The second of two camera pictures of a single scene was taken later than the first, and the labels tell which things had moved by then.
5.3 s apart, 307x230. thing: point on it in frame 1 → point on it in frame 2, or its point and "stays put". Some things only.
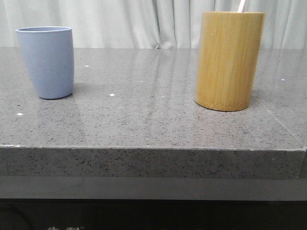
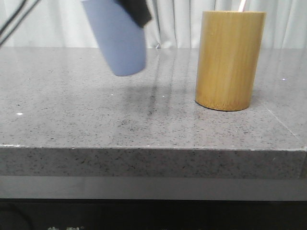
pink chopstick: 242,6 stays put
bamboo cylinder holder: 227,59 stays put
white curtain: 148,24 stays put
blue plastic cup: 49,51 → 123,40
